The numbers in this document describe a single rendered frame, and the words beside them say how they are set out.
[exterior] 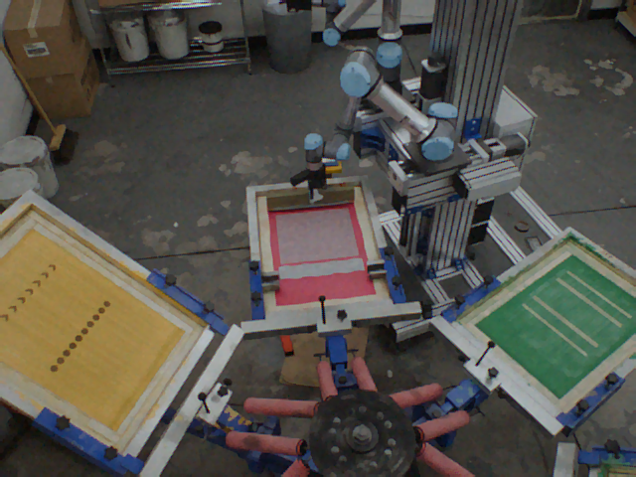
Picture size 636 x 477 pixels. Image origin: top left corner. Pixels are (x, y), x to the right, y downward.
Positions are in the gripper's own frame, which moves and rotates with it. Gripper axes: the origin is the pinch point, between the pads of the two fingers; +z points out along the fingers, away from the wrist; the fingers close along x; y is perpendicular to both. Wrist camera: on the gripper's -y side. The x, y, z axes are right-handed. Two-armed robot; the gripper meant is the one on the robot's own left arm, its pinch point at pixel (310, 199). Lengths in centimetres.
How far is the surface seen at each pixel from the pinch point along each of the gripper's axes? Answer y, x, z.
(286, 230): -12.5, -13.4, 4.8
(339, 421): -5, -125, -32
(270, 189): -17.7, 11.1, 1.5
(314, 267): -2.8, -37.9, 4.0
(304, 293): -8, -51, 5
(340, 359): 1, -88, -4
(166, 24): -88, 279, 52
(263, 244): -23.3, -21.0, 4.8
